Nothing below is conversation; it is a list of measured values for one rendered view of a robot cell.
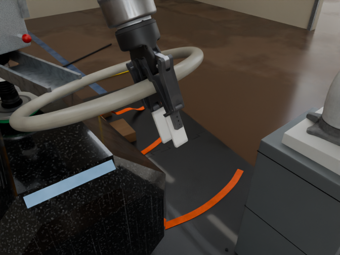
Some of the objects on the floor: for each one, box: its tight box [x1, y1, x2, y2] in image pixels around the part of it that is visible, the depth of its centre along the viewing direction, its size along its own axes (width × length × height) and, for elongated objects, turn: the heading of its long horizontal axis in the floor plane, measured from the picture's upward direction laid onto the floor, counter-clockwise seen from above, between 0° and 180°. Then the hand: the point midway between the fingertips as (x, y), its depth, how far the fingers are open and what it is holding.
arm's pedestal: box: [225, 107, 340, 255], centre depth 133 cm, size 50×50×80 cm
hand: (169, 127), depth 56 cm, fingers closed on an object, 4 cm apart
